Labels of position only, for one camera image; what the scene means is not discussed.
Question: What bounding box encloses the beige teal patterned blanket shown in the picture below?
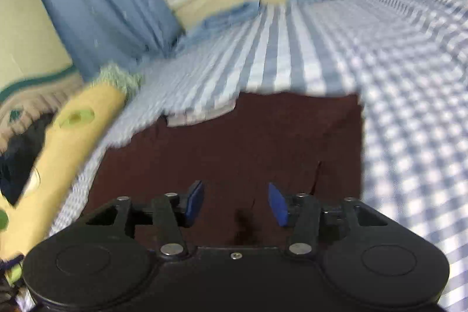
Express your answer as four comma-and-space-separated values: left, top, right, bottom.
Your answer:
0, 65, 85, 155

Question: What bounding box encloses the dark red garment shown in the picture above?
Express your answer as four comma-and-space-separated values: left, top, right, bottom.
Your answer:
85, 90, 365, 250

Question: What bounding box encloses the yellow avocado print pillow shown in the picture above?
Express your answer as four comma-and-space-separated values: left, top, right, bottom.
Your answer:
0, 83, 127, 261

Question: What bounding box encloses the dark navy cloth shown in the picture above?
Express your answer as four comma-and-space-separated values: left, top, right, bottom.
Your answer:
0, 114, 55, 207

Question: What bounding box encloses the blue checked bed sheet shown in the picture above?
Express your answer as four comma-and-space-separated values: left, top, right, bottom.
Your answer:
47, 0, 468, 312

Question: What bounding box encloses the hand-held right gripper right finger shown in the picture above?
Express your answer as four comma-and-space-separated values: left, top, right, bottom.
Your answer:
268, 182, 389, 258

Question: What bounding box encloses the green checked cloth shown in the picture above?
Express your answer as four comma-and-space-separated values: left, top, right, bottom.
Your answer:
97, 63, 144, 103

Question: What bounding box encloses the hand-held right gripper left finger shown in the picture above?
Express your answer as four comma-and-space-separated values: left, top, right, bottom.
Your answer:
85, 180, 205, 258

